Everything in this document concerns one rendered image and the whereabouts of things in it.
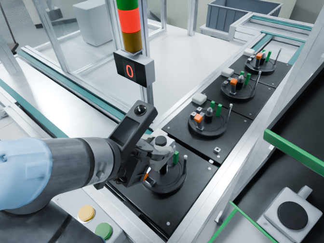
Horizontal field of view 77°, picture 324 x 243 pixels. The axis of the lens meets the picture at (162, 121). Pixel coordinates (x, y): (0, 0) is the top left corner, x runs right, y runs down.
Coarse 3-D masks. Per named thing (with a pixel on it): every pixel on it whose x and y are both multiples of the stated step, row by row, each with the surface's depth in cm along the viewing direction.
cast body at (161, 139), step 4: (156, 136) 52; (160, 136) 50; (164, 136) 50; (152, 140) 51; (156, 140) 49; (160, 140) 49; (164, 140) 49; (168, 140) 50; (172, 140) 50; (152, 144) 50; (156, 144) 49; (160, 144) 48; (164, 144) 49; (168, 144) 50; (172, 144) 51
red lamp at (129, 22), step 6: (120, 12) 47; (126, 12) 46; (132, 12) 46; (138, 12) 48; (120, 18) 48; (126, 18) 47; (132, 18) 47; (138, 18) 49; (120, 24) 49; (126, 24) 48; (132, 24) 48; (138, 24) 49; (126, 30) 49; (132, 30) 49; (138, 30) 50
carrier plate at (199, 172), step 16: (176, 144) 68; (192, 160) 64; (192, 176) 60; (208, 176) 59; (128, 192) 57; (144, 192) 57; (176, 192) 56; (192, 192) 56; (144, 208) 54; (160, 208) 53; (176, 208) 53; (160, 224) 51; (176, 224) 51
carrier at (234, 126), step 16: (192, 112) 74; (208, 112) 69; (224, 112) 78; (176, 128) 73; (192, 128) 70; (208, 128) 70; (224, 128) 70; (240, 128) 72; (192, 144) 68; (208, 144) 68; (224, 144) 68; (208, 160) 65; (224, 160) 64
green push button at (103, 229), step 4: (100, 224) 51; (104, 224) 51; (108, 224) 51; (96, 228) 50; (100, 228) 50; (104, 228) 50; (108, 228) 50; (96, 232) 50; (100, 232) 50; (104, 232) 50; (108, 232) 50; (104, 236) 49; (108, 236) 50
